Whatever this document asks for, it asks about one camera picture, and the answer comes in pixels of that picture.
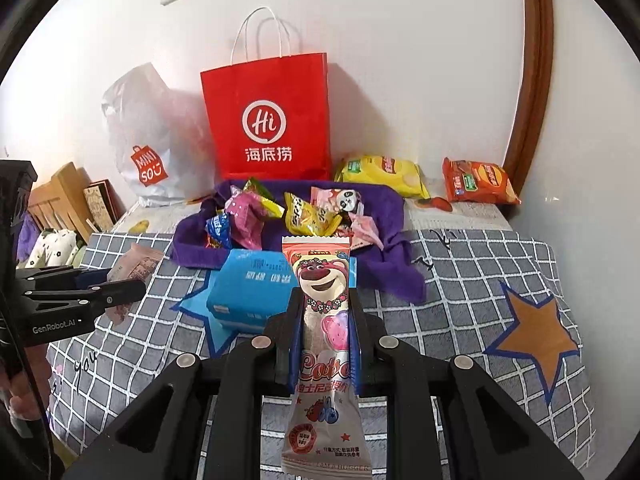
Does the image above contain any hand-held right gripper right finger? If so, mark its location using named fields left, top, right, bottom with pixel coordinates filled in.
left=347, top=285, right=583, bottom=480

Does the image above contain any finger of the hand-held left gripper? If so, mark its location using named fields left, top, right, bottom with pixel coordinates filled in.
left=14, top=266, right=112, bottom=288
left=22, top=279, right=147, bottom=318

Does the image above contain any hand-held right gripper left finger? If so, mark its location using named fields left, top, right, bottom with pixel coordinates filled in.
left=62, top=287, right=307, bottom=480

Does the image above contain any dusty pink snack packet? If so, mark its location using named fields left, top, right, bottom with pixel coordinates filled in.
left=106, top=244, right=167, bottom=328

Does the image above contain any long bear print packet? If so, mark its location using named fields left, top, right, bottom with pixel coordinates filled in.
left=280, top=235, right=375, bottom=476

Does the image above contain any yellow rice cracker packet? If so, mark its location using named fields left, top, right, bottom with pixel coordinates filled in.
left=284, top=191, right=337, bottom=238

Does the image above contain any blue snack packet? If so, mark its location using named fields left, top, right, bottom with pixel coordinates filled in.
left=205, top=211, right=234, bottom=250

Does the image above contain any magenta and yellow candy packet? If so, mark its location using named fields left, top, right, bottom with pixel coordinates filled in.
left=224, top=187, right=267, bottom=252

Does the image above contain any panda print snack packet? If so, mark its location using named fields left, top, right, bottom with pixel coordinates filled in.
left=332, top=187, right=362, bottom=217

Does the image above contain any green snack packet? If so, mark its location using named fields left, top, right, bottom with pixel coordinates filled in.
left=241, top=176, right=275, bottom=202

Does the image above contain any person's left forearm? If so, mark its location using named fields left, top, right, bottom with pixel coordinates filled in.
left=0, top=410, right=63, bottom=480

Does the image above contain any person's left hand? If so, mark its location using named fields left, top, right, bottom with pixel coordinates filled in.
left=6, top=347, right=53, bottom=426

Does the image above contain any white flowered pillow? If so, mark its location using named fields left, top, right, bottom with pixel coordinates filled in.
left=22, top=227, right=83, bottom=268

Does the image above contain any blue tissue pack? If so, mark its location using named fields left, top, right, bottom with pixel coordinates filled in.
left=206, top=249, right=303, bottom=333

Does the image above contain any patterned gift box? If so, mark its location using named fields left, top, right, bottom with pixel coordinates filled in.
left=82, top=177, right=126, bottom=233

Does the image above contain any purple garment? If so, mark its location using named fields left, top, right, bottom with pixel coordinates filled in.
left=15, top=210, right=41, bottom=266

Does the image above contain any wooden rack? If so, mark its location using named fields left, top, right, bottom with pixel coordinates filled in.
left=27, top=161, right=93, bottom=246

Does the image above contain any purple towel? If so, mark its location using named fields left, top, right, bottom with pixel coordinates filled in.
left=172, top=177, right=426, bottom=305

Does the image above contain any grey checked blanket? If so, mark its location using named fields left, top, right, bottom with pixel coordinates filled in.
left=45, top=227, right=598, bottom=480

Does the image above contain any white plastic bag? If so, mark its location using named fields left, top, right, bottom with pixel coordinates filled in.
left=101, top=62, right=218, bottom=209

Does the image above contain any white printed bedsheet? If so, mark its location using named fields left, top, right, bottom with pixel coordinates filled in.
left=112, top=195, right=513, bottom=233

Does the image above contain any yellow chip bag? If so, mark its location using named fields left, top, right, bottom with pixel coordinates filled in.
left=334, top=154, right=432, bottom=200

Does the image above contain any orange chip bag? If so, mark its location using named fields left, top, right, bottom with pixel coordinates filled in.
left=442, top=157, right=522, bottom=206

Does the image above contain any red paper bag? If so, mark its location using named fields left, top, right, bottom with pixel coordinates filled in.
left=200, top=6, right=333, bottom=182

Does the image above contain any black cable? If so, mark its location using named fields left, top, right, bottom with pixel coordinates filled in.
left=0, top=305, right=56, bottom=476

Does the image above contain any brown wooden door frame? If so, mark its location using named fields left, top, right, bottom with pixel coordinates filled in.
left=502, top=0, right=555, bottom=181

